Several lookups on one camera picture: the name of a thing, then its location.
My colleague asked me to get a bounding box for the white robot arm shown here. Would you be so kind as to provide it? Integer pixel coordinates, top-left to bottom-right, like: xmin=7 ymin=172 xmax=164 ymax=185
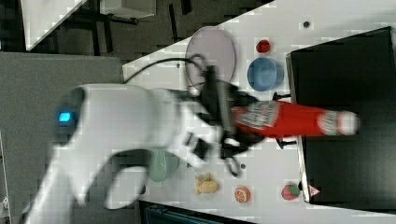
xmin=21 ymin=66 xmax=261 ymax=224

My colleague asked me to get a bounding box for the blue bowl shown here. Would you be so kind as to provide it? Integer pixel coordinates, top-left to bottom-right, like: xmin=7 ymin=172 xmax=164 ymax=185
xmin=247 ymin=58 xmax=284 ymax=91

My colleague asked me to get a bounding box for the pale purple round plate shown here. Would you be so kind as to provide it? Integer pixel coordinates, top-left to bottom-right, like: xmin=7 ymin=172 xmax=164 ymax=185
xmin=185 ymin=26 xmax=236 ymax=82

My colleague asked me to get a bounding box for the small red strawberry toy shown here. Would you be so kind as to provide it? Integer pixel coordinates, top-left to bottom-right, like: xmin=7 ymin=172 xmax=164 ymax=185
xmin=256 ymin=39 xmax=271 ymax=53

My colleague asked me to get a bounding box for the strawberry toy near oven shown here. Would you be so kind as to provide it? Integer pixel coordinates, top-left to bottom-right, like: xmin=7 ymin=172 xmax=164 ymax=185
xmin=281 ymin=184 xmax=300 ymax=201

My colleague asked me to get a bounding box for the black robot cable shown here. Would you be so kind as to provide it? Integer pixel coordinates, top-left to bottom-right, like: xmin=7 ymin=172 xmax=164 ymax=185
xmin=123 ymin=54 xmax=208 ymax=90

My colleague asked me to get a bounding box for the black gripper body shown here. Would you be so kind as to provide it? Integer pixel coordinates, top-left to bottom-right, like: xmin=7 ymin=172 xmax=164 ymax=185
xmin=199 ymin=66 xmax=263 ymax=159

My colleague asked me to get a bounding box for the orange slice toy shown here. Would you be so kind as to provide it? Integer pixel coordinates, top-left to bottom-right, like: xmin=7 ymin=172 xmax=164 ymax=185
xmin=234 ymin=186 xmax=251 ymax=203

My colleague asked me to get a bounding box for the black toaster oven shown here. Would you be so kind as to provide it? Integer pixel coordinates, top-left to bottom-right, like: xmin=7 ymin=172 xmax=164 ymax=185
xmin=286 ymin=26 xmax=396 ymax=214

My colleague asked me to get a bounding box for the red ketchup bottle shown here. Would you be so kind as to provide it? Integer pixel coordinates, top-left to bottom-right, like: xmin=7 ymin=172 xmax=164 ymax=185
xmin=233 ymin=101 xmax=360 ymax=138

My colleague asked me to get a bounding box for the yellow banana toy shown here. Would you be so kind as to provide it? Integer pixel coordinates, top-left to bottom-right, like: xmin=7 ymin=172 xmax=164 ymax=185
xmin=194 ymin=173 xmax=219 ymax=195

